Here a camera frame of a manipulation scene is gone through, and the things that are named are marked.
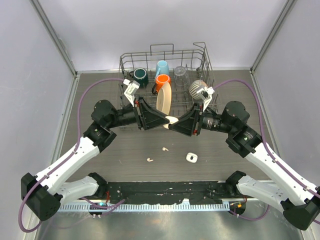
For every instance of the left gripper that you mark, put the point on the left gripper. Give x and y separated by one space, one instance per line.
146 117

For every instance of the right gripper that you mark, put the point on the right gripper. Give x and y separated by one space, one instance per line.
190 123

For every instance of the beige earbud charging case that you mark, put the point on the beige earbud charging case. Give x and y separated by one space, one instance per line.
172 120

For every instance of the white earbud charging case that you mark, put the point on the white earbud charging case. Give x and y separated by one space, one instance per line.
191 157

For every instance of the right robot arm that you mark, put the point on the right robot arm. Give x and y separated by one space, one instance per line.
297 198

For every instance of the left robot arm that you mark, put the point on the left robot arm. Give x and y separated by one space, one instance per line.
46 191

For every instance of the beige oval plate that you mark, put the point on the beige oval plate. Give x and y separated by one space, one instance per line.
164 99

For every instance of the orange mug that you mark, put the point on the orange mug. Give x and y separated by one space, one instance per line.
160 80

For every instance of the striped ceramic bowl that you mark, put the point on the striped ceramic bowl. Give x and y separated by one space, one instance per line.
194 87

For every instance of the dark green mug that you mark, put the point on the dark green mug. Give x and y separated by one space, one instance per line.
140 75

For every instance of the clear glass cup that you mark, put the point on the clear glass cup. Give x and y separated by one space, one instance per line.
181 77

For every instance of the light blue cup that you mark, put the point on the light blue cup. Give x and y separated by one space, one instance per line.
162 68

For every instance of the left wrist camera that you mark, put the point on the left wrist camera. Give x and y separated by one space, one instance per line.
129 93

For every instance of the grey wire dish rack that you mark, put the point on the grey wire dish rack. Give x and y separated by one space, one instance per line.
196 60

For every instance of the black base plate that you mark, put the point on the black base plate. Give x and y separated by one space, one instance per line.
170 192

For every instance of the white slotted cable duct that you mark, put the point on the white slotted cable duct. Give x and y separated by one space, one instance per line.
185 206

